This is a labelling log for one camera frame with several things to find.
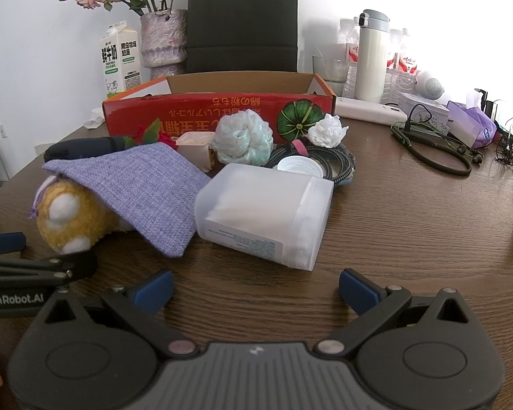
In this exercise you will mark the white thermos bottle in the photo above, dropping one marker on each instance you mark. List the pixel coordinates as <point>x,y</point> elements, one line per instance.
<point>372,59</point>

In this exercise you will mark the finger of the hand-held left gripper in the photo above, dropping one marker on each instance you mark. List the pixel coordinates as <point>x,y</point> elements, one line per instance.
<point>25,271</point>
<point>4,243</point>

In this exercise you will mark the purple tissue pack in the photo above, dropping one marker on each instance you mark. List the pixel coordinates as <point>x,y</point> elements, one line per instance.
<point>470,115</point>

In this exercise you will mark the white tissue box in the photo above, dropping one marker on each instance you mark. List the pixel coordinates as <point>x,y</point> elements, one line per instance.
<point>440,113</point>

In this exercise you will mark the yellow plush toy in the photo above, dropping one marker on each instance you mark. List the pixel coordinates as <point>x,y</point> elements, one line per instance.
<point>68,222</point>

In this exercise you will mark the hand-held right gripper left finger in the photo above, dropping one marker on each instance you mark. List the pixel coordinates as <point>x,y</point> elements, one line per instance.
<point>158,290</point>

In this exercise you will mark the black paper bag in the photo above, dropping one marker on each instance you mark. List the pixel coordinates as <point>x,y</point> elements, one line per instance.
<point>239,17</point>

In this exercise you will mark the red cardboard box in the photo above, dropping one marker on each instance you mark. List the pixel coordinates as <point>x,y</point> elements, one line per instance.
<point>188,106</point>

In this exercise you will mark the dark green neckband earphones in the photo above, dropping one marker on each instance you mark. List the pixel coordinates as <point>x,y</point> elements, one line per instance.
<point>436,162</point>

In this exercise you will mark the white power bank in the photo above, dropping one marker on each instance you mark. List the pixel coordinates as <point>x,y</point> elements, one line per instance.
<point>367,111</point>

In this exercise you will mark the white green milk carton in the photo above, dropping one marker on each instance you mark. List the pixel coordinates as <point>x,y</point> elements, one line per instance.
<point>119,64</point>

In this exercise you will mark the translucent plastic box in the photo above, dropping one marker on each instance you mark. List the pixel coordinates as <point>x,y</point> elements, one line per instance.
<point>256,213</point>

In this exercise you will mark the white round lid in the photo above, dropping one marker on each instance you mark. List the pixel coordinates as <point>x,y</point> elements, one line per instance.
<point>299,165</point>

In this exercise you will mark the red artificial flower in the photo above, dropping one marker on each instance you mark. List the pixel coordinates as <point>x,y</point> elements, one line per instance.
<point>164,140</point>

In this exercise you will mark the small black device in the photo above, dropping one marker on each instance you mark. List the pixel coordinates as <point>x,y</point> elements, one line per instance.
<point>487,104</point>

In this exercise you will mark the pale green bath pouf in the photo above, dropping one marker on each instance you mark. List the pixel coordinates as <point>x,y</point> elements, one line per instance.
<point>239,136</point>

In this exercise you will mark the dark folding umbrella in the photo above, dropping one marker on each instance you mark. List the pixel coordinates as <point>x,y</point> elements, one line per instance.
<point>81,147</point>

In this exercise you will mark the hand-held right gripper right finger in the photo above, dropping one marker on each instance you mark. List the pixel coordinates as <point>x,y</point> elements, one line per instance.
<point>359,290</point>

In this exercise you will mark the beige roll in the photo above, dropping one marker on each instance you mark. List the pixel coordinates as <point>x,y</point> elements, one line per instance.
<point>194,149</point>

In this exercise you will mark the purple fabric pouch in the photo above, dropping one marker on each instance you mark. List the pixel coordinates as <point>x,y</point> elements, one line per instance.
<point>145,188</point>

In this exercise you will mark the clear glass cup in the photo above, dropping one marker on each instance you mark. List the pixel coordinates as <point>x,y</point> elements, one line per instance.
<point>331,72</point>

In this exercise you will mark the clear water bottle red label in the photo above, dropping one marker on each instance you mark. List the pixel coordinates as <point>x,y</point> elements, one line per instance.
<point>394,68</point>
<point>350,51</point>
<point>409,62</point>

